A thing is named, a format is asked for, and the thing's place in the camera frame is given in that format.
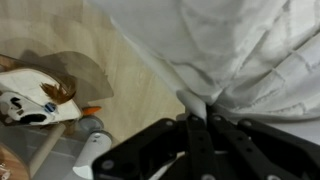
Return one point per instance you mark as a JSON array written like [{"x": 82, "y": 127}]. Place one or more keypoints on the round wooden toy piece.
[{"x": 11, "y": 165}]

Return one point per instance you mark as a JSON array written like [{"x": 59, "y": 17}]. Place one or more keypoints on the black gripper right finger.
[{"x": 266, "y": 153}]

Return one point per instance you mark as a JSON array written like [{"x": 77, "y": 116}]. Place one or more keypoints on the grey round toy part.
[{"x": 90, "y": 123}]

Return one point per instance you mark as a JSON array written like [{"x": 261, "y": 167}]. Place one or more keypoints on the white cylinder with grey cap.
[{"x": 93, "y": 150}]

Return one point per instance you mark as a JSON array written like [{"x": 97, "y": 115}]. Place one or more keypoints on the white toy horse head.
[{"x": 30, "y": 90}]

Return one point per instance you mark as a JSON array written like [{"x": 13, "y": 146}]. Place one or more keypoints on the white duvet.
[{"x": 216, "y": 43}]

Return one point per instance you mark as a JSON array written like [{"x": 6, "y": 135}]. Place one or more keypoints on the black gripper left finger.
[{"x": 200, "y": 150}]

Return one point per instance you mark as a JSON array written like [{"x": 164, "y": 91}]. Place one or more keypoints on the white panelled cabinet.
[{"x": 56, "y": 160}]

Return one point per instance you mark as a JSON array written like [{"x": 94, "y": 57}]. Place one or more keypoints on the wooden toy stick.
[{"x": 46, "y": 150}]

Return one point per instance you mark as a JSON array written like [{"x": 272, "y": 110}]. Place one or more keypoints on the orange toy piece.
[{"x": 91, "y": 110}]

